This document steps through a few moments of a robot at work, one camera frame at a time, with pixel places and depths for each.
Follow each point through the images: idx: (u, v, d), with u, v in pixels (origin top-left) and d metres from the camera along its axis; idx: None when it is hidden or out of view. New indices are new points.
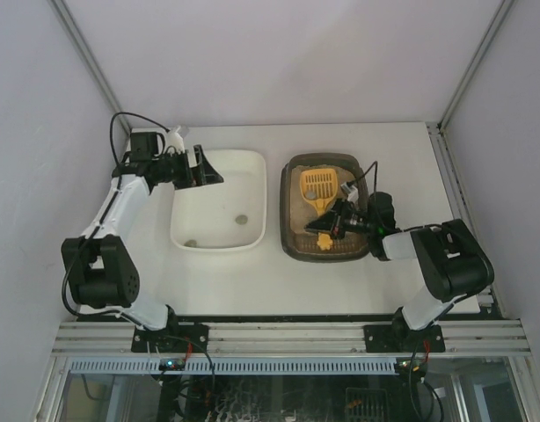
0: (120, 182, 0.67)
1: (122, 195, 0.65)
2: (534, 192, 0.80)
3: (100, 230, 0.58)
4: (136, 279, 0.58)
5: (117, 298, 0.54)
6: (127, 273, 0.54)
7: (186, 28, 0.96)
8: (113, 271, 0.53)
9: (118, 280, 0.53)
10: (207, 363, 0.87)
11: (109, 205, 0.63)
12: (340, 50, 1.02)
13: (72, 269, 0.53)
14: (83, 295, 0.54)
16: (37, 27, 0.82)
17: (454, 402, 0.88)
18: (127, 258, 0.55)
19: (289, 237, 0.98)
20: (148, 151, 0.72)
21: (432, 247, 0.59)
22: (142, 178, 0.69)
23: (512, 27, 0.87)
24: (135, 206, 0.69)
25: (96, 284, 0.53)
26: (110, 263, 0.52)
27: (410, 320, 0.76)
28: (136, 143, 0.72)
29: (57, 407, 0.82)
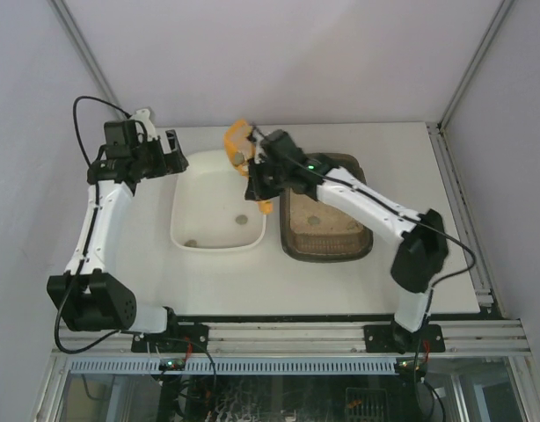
0: (98, 195, 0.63)
1: (103, 213, 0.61)
2: (533, 192, 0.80)
3: (85, 265, 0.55)
4: (130, 301, 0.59)
5: (114, 323, 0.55)
6: (120, 302, 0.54)
7: (186, 28, 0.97)
8: (106, 306, 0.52)
9: (113, 313, 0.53)
10: (207, 363, 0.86)
11: (91, 229, 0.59)
12: (339, 51, 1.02)
13: (64, 308, 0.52)
14: (83, 326, 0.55)
16: (37, 27, 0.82)
17: (454, 402, 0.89)
18: (117, 285, 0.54)
19: (289, 237, 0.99)
20: (126, 146, 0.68)
21: (420, 258, 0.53)
22: (122, 185, 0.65)
23: (512, 27, 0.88)
24: (122, 216, 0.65)
25: (91, 316, 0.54)
26: (102, 299, 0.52)
27: (406, 326, 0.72)
28: (113, 137, 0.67)
29: (57, 407, 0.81)
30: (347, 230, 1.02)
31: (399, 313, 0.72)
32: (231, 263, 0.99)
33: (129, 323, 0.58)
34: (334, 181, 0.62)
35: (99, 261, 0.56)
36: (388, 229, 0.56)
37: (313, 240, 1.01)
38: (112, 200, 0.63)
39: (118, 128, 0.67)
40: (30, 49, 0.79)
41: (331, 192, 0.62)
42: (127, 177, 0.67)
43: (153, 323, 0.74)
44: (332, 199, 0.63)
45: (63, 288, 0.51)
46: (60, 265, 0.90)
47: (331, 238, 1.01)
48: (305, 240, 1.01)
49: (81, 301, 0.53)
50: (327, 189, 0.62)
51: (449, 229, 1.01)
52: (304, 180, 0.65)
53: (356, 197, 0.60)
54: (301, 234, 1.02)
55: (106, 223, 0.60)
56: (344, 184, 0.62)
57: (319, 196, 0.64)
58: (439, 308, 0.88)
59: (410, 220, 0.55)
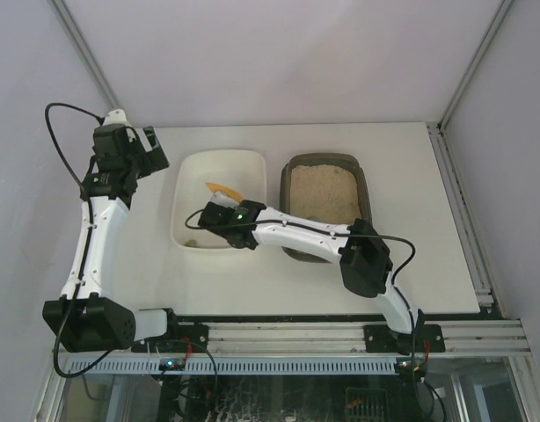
0: (92, 213, 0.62)
1: (98, 232, 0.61)
2: (534, 192, 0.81)
3: (83, 288, 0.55)
4: (128, 319, 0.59)
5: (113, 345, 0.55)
6: (120, 324, 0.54)
7: (186, 27, 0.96)
8: (105, 330, 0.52)
9: (113, 336, 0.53)
10: (209, 362, 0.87)
11: (86, 250, 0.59)
12: (339, 51, 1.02)
13: (62, 331, 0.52)
14: (83, 348, 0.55)
16: (36, 26, 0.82)
17: (454, 402, 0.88)
18: (115, 308, 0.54)
19: None
20: (118, 156, 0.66)
21: (364, 269, 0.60)
22: (118, 200, 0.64)
23: (512, 27, 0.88)
24: (120, 232, 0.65)
25: (91, 339, 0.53)
26: (99, 323, 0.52)
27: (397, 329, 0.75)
28: (104, 148, 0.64)
29: (57, 407, 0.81)
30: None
31: (387, 321, 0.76)
32: (231, 262, 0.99)
33: (128, 343, 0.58)
34: (264, 222, 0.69)
35: (98, 284, 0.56)
36: (326, 249, 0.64)
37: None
38: (105, 217, 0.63)
39: (108, 138, 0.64)
40: (30, 49, 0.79)
41: (266, 233, 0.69)
42: (121, 189, 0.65)
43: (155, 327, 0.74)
44: (273, 237, 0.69)
45: (61, 314, 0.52)
46: (59, 265, 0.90)
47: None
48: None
49: (79, 324, 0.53)
50: (265, 232, 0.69)
51: (450, 229, 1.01)
52: (239, 229, 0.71)
53: (291, 229, 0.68)
54: None
55: (103, 243, 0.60)
56: (274, 221, 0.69)
57: (258, 239, 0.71)
58: (440, 308, 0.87)
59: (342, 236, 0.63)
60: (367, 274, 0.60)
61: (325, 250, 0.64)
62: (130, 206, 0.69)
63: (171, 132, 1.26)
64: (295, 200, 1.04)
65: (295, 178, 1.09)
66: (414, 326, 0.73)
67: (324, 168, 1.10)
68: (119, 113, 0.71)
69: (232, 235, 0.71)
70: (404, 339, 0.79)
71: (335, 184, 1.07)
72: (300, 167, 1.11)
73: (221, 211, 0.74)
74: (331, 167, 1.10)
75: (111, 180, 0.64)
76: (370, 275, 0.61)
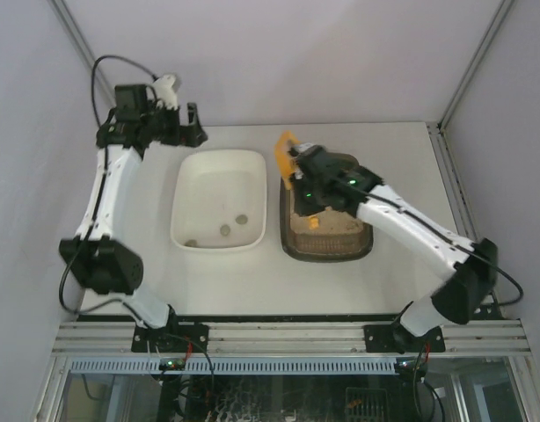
0: (108, 160, 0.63)
1: (112, 177, 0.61)
2: (534, 192, 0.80)
3: (95, 229, 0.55)
4: (137, 263, 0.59)
5: (122, 285, 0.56)
6: (129, 265, 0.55)
7: (186, 27, 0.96)
8: (116, 269, 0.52)
9: (123, 274, 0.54)
10: (206, 362, 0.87)
11: (100, 193, 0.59)
12: (339, 51, 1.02)
13: (74, 267, 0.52)
14: (93, 286, 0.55)
16: (38, 26, 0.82)
17: (455, 402, 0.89)
18: (125, 251, 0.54)
19: (289, 237, 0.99)
20: (135, 109, 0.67)
21: (471, 294, 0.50)
22: (131, 151, 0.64)
23: (512, 26, 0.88)
24: (131, 182, 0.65)
25: (103, 276, 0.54)
26: (111, 264, 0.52)
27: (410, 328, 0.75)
28: (122, 101, 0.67)
29: (57, 408, 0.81)
30: (347, 231, 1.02)
31: (402, 316, 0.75)
32: (232, 262, 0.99)
33: (134, 286, 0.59)
34: (378, 200, 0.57)
35: (111, 226, 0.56)
36: (441, 259, 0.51)
37: (316, 240, 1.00)
38: (120, 166, 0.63)
39: (127, 92, 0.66)
40: (30, 48, 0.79)
41: (372, 213, 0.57)
42: (135, 141, 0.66)
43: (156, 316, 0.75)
44: (377, 220, 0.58)
45: (74, 251, 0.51)
46: (59, 265, 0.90)
47: (332, 238, 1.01)
48: (307, 240, 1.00)
49: (91, 262, 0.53)
50: (371, 211, 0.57)
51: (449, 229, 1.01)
52: (344, 194, 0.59)
53: (406, 220, 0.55)
54: (302, 234, 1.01)
55: (115, 188, 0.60)
56: (391, 203, 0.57)
57: (358, 213, 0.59)
58: None
59: (464, 251, 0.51)
60: (470, 301, 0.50)
61: (438, 258, 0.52)
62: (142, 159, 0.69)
63: None
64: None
65: None
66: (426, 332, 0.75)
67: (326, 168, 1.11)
68: (170, 80, 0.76)
69: (330, 198, 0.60)
70: (402, 333, 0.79)
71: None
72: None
73: (330, 163, 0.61)
74: None
75: (126, 132, 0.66)
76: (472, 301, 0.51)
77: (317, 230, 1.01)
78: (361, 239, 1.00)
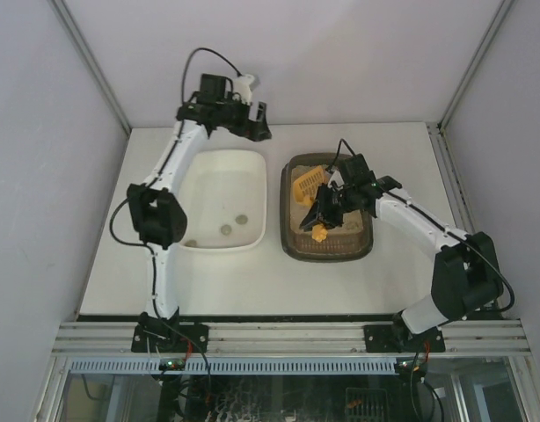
0: (181, 128, 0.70)
1: (182, 143, 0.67)
2: (534, 191, 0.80)
3: (157, 182, 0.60)
4: (186, 222, 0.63)
5: (166, 236, 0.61)
6: (178, 221, 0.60)
7: (186, 27, 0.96)
8: (164, 218, 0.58)
9: (170, 227, 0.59)
10: (202, 362, 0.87)
11: (170, 153, 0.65)
12: (339, 51, 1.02)
13: (131, 208, 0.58)
14: (142, 231, 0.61)
16: (39, 26, 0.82)
17: (455, 402, 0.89)
18: (178, 207, 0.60)
19: (289, 237, 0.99)
20: (213, 95, 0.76)
21: (456, 278, 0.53)
22: (202, 127, 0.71)
23: (512, 27, 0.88)
24: (196, 153, 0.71)
25: (151, 226, 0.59)
26: (163, 214, 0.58)
27: (411, 325, 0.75)
28: (205, 87, 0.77)
29: (57, 408, 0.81)
30: (347, 230, 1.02)
31: (405, 313, 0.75)
32: (232, 262, 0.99)
33: (174, 242, 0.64)
34: (391, 198, 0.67)
35: (170, 182, 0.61)
36: (431, 242, 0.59)
37: (315, 240, 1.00)
38: (190, 137, 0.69)
39: (211, 81, 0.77)
40: (31, 49, 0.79)
41: (386, 207, 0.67)
42: (207, 120, 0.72)
43: (167, 301, 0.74)
44: (390, 214, 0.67)
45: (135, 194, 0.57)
46: (59, 265, 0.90)
47: (332, 238, 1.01)
48: (307, 240, 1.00)
49: (148, 209, 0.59)
50: (384, 204, 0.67)
51: None
52: (364, 195, 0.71)
53: (412, 212, 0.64)
54: (301, 234, 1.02)
55: (183, 151, 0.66)
56: (400, 200, 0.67)
57: (376, 211, 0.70)
58: None
59: (455, 237, 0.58)
60: (455, 285, 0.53)
61: (429, 242, 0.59)
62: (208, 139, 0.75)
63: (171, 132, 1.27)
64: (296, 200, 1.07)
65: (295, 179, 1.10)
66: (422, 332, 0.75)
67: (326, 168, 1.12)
68: (250, 79, 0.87)
69: (353, 194, 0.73)
70: (399, 327, 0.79)
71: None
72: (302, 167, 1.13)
73: (362, 169, 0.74)
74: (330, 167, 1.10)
75: (202, 111, 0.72)
76: (459, 288, 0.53)
77: None
78: (361, 238, 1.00)
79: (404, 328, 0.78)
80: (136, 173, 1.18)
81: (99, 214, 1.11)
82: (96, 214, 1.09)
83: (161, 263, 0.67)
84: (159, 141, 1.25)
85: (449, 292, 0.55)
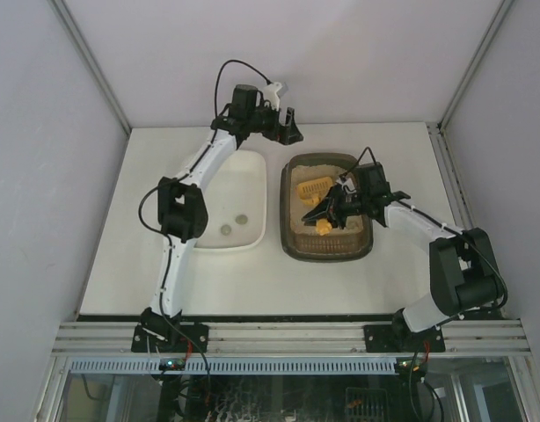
0: (215, 137, 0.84)
1: (212, 149, 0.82)
2: (534, 191, 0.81)
3: (188, 178, 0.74)
4: (205, 221, 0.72)
5: (187, 229, 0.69)
6: (199, 215, 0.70)
7: (186, 27, 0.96)
8: (190, 210, 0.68)
9: (191, 218, 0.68)
10: (202, 362, 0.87)
11: (201, 156, 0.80)
12: (339, 52, 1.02)
13: (161, 200, 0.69)
14: (165, 222, 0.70)
16: (39, 26, 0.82)
17: (455, 402, 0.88)
18: (203, 204, 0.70)
19: (289, 237, 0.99)
20: (244, 108, 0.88)
21: (449, 268, 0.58)
22: (234, 136, 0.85)
23: (512, 27, 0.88)
24: (222, 159, 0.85)
25: (174, 215, 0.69)
26: (188, 206, 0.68)
27: (411, 323, 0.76)
28: (237, 98, 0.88)
29: (57, 408, 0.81)
30: (347, 230, 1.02)
31: (407, 310, 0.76)
32: (232, 262, 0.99)
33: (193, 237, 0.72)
34: (400, 204, 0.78)
35: (199, 179, 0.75)
36: (429, 236, 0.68)
37: (315, 240, 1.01)
38: (221, 144, 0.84)
39: (242, 95, 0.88)
40: (31, 49, 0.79)
41: (393, 211, 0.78)
42: (238, 133, 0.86)
43: (173, 299, 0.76)
44: (397, 217, 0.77)
45: (167, 187, 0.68)
46: (59, 265, 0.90)
47: (332, 238, 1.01)
48: (306, 240, 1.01)
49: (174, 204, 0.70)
50: (391, 209, 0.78)
51: None
52: (375, 206, 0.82)
53: (415, 214, 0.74)
54: (301, 234, 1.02)
55: (212, 156, 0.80)
56: (406, 205, 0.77)
57: (385, 213, 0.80)
58: None
59: (451, 231, 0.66)
60: (448, 275, 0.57)
61: (428, 235, 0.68)
62: (236, 149, 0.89)
63: (171, 132, 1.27)
64: (296, 200, 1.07)
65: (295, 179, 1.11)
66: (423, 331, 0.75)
67: (324, 168, 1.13)
68: (277, 87, 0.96)
69: (368, 203, 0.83)
70: (399, 325, 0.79)
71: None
72: (302, 167, 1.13)
73: (380, 180, 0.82)
74: (331, 168, 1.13)
75: (235, 124, 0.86)
76: (454, 279, 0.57)
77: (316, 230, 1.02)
78: (361, 238, 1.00)
79: (404, 325, 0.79)
80: (136, 173, 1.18)
81: (99, 214, 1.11)
82: (96, 214, 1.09)
83: (177, 255, 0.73)
84: (158, 141, 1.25)
85: (444, 285, 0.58)
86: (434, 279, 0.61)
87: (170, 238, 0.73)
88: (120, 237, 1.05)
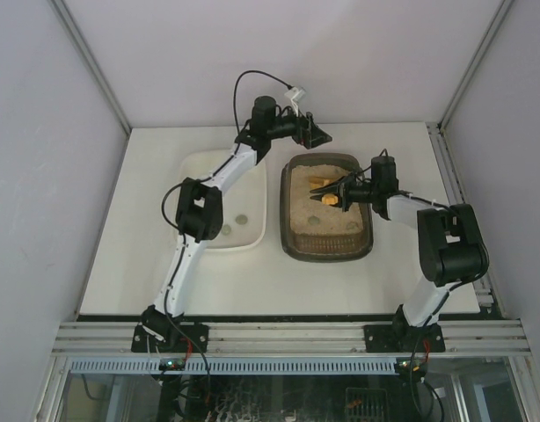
0: (238, 149, 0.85)
1: (236, 160, 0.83)
2: (534, 191, 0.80)
3: (210, 181, 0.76)
4: (221, 223, 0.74)
5: (202, 232, 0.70)
6: (215, 221, 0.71)
7: (186, 27, 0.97)
8: (209, 212, 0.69)
9: (207, 220, 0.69)
10: (202, 362, 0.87)
11: (224, 163, 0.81)
12: (339, 52, 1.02)
13: (182, 197, 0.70)
14: (181, 221, 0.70)
16: (39, 26, 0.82)
17: (454, 402, 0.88)
18: (221, 209, 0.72)
19: (289, 237, 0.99)
20: (263, 122, 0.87)
21: (434, 236, 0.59)
22: (252, 152, 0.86)
23: (511, 28, 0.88)
24: (243, 171, 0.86)
25: (193, 217, 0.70)
26: (208, 207, 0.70)
27: (407, 317, 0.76)
28: (255, 115, 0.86)
29: (57, 407, 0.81)
30: (347, 230, 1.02)
31: (405, 304, 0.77)
32: (232, 263, 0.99)
33: (207, 238, 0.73)
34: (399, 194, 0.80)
35: (220, 183, 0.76)
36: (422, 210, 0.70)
37: (315, 240, 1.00)
38: (243, 157, 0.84)
39: (258, 111, 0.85)
40: (31, 49, 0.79)
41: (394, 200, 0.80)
42: (259, 149, 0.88)
43: (178, 298, 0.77)
44: (398, 205, 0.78)
45: (191, 186, 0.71)
46: (59, 265, 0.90)
47: (332, 237, 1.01)
48: (307, 240, 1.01)
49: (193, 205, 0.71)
50: (392, 199, 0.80)
51: None
52: (382, 204, 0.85)
53: (410, 200, 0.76)
54: (301, 234, 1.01)
55: (235, 165, 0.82)
56: (403, 193, 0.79)
57: (389, 201, 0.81)
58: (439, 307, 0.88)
59: (440, 206, 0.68)
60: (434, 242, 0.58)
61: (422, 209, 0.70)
62: (257, 163, 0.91)
63: (171, 133, 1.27)
64: (296, 200, 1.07)
65: (295, 179, 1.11)
66: (423, 323, 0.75)
67: (324, 169, 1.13)
68: (295, 92, 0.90)
69: (375, 197, 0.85)
70: (397, 323, 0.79)
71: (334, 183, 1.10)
72: (302, 167, 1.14)
73: (389, 180, 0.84)
74: (331, 167, 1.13)
75: (256, 140, 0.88)
76: (437, 246, 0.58)
77: (316, 230, 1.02)
78: (361, 238, 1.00)
79: (404, 323, 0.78)
80: (136, 173, 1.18)
81: (100, 214, 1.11)
82: (97, 214, 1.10)
83: (188, 256, 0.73)
84: (159, 141, 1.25)
85: (430, 251, 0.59)
86: (422, 251, 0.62)
87: (183, 236, 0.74)
88: (120, 237, 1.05)
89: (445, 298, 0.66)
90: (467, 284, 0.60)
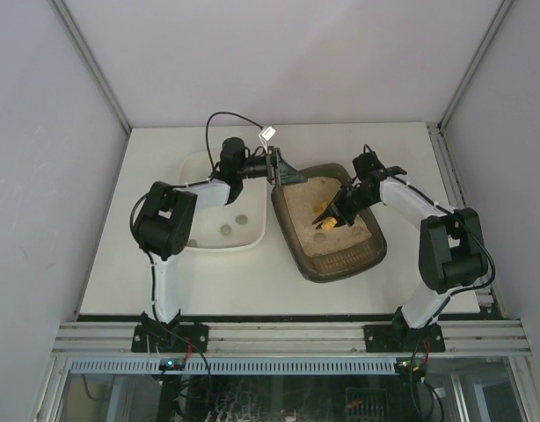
0: (214, 179, 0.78)
1: (209, 184, 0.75)
2: (535, 192, 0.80)
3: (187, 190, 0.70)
4: (186, 239, 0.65)
5: (164, 245, 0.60)
6: (178, 234, 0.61)
7: (186, 27, 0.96)
8: (175, 221, 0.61)
9: (169, 230, 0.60)
10: (202, 362, 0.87)
11: (199, 183, 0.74)
12: (340, 52, 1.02)
13: (150, 202, 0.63)
14: (142, 231, 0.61)
16: (38, 25, 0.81)
17: (454, 402, 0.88)
18: (189, 221, 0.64)
19: (306, 264, 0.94)
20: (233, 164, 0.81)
21: (436, 245, 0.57)
22: (223, 188, 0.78)
23: (511, 28, 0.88)
24: (212, 199, 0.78)
25: (155, 229, 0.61)
26: (175, 216, 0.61)
27: (407, 320, 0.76)
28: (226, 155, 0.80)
29: (57, 407, 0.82)
30: (356, 239, 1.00)
31: (404, 309, 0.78)
32: (231, 262, 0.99)
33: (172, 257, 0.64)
34: (392, 178, 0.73)
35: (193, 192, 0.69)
36: (421, 214, 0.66)
37: (329, 258, 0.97)
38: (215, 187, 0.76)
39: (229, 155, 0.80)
40: (31, 50, 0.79)
41: (389, 185, 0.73)
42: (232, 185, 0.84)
43: (167, 309, 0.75)
44: (390, 192, 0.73)
45: (161, 192, 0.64)
46: (59, 265, 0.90)
47: (344, 251, 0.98)
48: (322, 259, 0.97)
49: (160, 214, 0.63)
50: (386, 184, 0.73)
51: None
52: (371, 181, 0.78)
53: (408, 190, 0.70)
54: (317, 256, 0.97)
55: (207, 189, 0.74)
56: (399, 180, 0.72)
57: (381, 192, 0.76)
58: None
59: (443, 210, 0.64)
60: (437, 253, 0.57)
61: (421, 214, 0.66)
62: (226, 201, 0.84)
63: (171, 133, 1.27)
64: (298, 221, 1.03)
65: (288, 199, 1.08)
66: (423, 327, 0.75)
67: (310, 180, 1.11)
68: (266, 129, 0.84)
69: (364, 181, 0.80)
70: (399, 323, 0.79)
71: (325, 193, 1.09)
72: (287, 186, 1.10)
73: (371, 163, 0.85)
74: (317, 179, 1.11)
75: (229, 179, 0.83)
76: (441, 255, 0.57)
77: (326, 248, 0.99)
78: (372, 244, 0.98)
79: (404, 325, 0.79)
80: (136, 173, 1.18)
81: (99, 214, 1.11)
82: (97, 214, 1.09)
83: (161, 271, 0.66)
84: (159, 141, 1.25)
85: (432, 261, 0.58)
86: (422, 258, 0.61)
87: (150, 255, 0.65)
88: (120, 238, 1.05)
89: (447, 301, 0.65)
90: (469, 290, 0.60)
